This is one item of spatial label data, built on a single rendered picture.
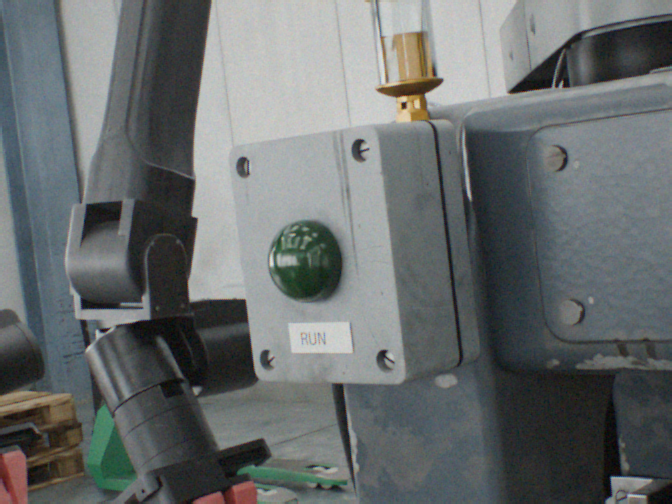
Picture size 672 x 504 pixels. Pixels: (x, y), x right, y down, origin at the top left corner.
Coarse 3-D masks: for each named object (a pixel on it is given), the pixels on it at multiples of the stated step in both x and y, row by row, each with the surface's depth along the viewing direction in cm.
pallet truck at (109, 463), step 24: (96, 384) 615; (96, 408) 613; (96, 432) 603; (96, 456) 591; (120, 456) 595; (96, 480) 589; (120, 480) 577; (288, 480) 557; (312, 480) 547; (336, 480) 540
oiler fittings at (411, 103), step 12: (384, 84) 51; (396, 84) 50; (408, 84) 50; (420, 84) 51; (432, 84) 51; (396, 96) 51; (408, 96) 51; (420, 96) 51; (396, 108) 52; (408, 108) 52; (420, 108) 51; (396, 120) 52; (408, 120) 51; (420, 120) 51
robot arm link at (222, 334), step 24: (168, 240) 83; (144, 264) 82; (168, 264) 83; (72, 288) 87; (144, 288) 82; (168, 288) 83; (96, 312) 86; (120, 312) 84; (144, 312) 82; (168, 312) 83; (192, 312) 88; (216, 312) 89; (240, 312) 91; (192, 336) 88; (216, 336) 88; (240, 336) 90; (216, 360) 88; (240, 360) 89; (192, 384) 88; (216, 384) 88; (240, 384) 91
